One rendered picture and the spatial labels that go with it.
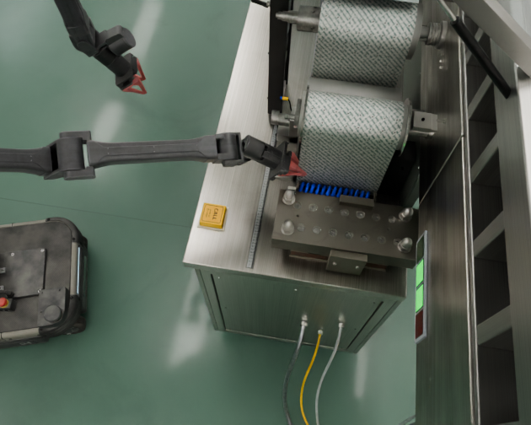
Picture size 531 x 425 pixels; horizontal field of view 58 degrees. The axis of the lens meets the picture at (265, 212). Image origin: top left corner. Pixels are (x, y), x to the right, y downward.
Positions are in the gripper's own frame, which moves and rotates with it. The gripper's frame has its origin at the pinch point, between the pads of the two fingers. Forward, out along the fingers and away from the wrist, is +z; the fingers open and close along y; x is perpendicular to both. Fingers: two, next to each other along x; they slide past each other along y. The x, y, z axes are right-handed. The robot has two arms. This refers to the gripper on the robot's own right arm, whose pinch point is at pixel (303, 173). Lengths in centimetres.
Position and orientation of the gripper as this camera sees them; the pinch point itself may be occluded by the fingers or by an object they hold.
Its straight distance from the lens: 137.2
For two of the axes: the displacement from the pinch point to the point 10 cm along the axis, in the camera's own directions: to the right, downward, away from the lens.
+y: -1.6, 8.7, -4.6
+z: 8.5, 3.6, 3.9
